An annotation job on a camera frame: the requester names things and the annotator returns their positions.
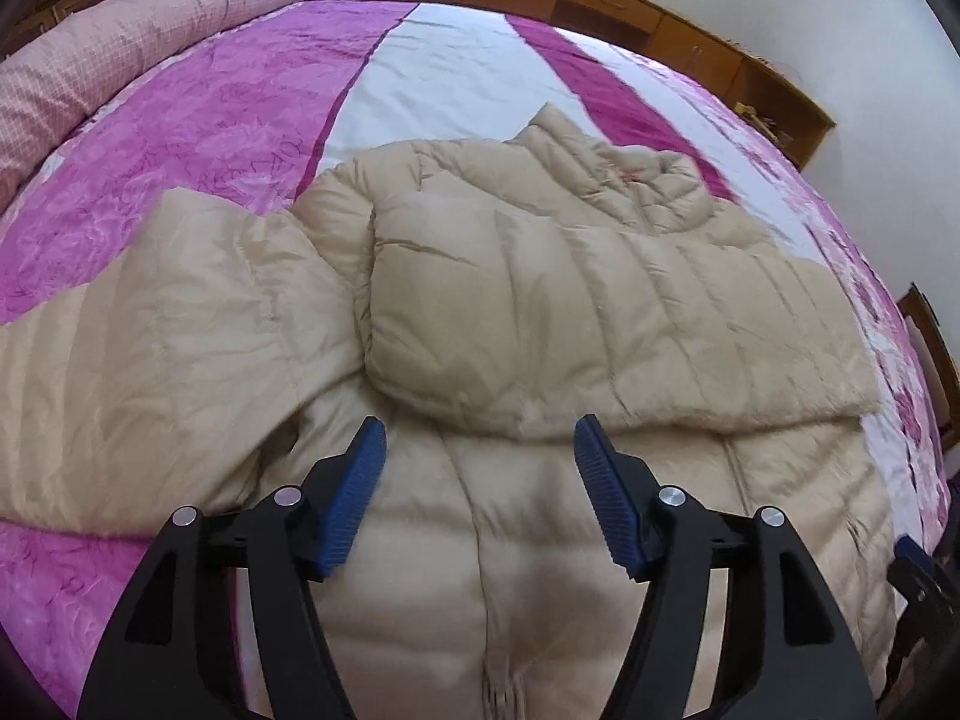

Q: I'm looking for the beige puffer jacket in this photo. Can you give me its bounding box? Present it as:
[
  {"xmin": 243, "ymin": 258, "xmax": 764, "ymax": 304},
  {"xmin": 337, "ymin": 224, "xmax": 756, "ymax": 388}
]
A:
[{"xmin": 0, "ymin": 101, "xmax": 901, "ymax": 720}]

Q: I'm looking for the pink floral bedspread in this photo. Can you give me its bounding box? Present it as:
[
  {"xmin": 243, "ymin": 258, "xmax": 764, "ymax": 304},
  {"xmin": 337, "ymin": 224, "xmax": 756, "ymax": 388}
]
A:
[{"xmin": 0, "ymin": 0, "xmax": 950, "ymax": 720}]

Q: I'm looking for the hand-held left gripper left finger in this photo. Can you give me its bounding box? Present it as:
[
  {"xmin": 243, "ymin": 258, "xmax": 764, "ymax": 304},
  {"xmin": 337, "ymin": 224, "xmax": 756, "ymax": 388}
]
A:
[{"xmin": 75, "ymin": 416, "xmax": 388, "ymax": 720}]

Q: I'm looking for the wooden cabinet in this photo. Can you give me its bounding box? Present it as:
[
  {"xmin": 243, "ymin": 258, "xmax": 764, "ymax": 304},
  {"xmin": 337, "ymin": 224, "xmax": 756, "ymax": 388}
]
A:
[{"xmin": 247, "ymin": 0, "xmax": 837, "ymax": 170}]

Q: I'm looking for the wooden chair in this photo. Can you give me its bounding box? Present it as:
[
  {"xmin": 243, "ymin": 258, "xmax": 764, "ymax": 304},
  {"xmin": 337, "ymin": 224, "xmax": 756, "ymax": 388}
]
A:
[{"xmin": 896, "ymin": 281, "xmax": 960, "ymax": 421}]

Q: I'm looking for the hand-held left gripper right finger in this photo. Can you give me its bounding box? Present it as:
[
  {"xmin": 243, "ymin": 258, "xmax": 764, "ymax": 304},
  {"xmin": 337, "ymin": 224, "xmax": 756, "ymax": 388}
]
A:
[{"xmin": 573, "ymin": 414, "xmax": 878, "ymax": 720}]

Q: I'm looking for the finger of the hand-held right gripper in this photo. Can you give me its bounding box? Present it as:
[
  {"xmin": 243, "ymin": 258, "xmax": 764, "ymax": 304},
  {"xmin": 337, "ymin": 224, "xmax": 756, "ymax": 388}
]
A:
[{"xmin": 887, "ymin": 532, "xmax": 960, "ymax": 616}]

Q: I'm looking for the rolled pink checked quilt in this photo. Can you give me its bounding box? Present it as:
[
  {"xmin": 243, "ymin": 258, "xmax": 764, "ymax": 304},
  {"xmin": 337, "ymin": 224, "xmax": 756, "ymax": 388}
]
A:
[{"xmin": 0, "ymin": 0, "xmax": 308, "ymax": 211}]

